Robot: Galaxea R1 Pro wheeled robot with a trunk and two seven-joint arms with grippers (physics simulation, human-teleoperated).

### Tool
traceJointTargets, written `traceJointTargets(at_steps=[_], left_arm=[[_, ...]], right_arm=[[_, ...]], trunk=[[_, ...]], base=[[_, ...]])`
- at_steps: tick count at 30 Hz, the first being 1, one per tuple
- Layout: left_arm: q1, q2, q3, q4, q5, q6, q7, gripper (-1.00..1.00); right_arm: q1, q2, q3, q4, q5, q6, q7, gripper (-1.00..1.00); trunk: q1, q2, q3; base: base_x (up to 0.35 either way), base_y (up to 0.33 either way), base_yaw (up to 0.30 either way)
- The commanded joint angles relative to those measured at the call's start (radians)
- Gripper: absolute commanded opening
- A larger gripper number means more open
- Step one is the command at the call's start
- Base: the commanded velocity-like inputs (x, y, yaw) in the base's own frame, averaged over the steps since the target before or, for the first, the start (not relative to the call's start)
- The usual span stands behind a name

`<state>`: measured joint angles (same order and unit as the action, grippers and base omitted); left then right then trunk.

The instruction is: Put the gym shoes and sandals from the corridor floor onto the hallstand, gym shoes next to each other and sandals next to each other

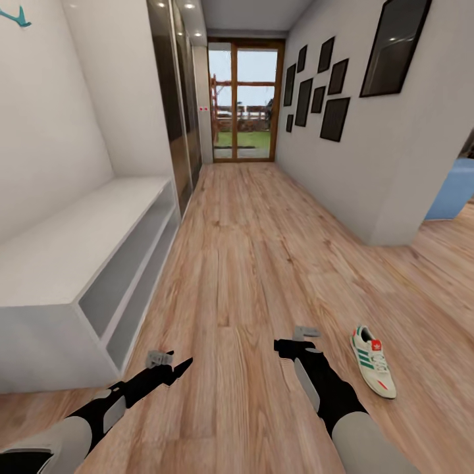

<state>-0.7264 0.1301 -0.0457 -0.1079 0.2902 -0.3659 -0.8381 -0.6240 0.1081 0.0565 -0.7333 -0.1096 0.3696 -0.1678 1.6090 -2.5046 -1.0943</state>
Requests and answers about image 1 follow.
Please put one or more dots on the door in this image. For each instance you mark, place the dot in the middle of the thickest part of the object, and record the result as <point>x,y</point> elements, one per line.
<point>246,78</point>

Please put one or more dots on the decorative sign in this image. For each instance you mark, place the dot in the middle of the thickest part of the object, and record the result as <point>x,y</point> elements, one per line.
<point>21,19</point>

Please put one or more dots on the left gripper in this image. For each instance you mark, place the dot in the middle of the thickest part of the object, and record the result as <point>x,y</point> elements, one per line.
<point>152,378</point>

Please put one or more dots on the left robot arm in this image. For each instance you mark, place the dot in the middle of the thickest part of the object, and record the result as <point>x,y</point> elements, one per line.
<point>61,448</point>

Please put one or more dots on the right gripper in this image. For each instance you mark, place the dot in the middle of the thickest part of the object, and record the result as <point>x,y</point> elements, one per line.
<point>285,348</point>

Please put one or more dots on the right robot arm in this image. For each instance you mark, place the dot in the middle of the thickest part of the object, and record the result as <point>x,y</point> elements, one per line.
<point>361,444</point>

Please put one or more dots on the sofa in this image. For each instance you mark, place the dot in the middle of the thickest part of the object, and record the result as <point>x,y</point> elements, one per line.
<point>456,190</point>

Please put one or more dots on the gym shoe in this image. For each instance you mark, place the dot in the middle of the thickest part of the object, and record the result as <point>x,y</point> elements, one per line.
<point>372,363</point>

